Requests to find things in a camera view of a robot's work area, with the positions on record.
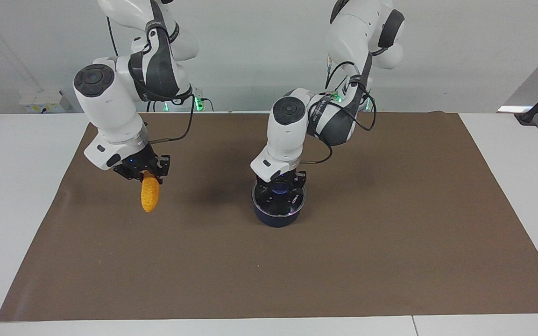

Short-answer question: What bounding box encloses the white wall power strip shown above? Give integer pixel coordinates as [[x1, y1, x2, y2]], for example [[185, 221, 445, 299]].
[[19, 91, 71, 114]]

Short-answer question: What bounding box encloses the dark blue saucepan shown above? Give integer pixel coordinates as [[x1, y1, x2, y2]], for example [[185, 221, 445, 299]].
[[252, 184, 306, 228]]

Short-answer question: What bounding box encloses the glass lid with blue knob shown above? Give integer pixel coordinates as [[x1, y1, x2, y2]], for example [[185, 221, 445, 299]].
[[252, 180, 306, 218]]

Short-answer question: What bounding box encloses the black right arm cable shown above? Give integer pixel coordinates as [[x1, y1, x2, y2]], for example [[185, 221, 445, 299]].
[[106, 16, 196, 144]]

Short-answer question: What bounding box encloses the yellow corn cob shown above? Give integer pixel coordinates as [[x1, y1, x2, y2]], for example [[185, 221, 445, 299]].
[[139, 172, 161, 213]]

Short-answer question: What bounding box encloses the brown table mat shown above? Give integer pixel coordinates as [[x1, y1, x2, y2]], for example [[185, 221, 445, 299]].
[[0, 111, 538, 322]]

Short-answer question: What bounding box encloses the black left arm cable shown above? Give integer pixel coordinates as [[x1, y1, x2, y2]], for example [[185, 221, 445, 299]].
[[299, 61, 378, 165]]

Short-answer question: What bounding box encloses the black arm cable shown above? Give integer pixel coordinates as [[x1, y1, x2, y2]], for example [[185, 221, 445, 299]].
[[299, 61, 378, 165], [106, 16, 196, 144]]

